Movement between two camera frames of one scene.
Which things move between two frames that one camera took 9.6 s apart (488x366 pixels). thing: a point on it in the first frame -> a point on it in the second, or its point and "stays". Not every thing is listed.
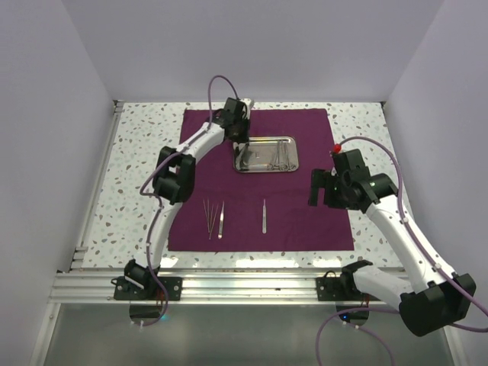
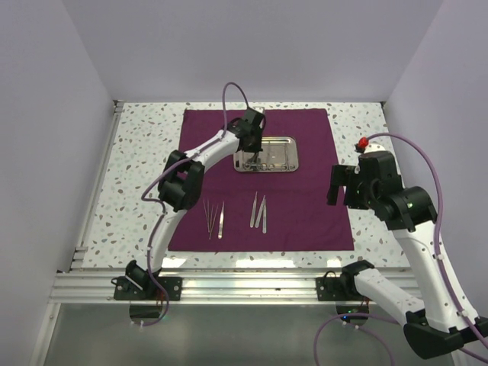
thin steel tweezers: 208,214 stays
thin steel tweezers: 212,225 stays
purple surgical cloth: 236,210 stays
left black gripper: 245,137 -> 258,148
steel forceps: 271,167 -> 259,166
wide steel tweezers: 221,222 stays
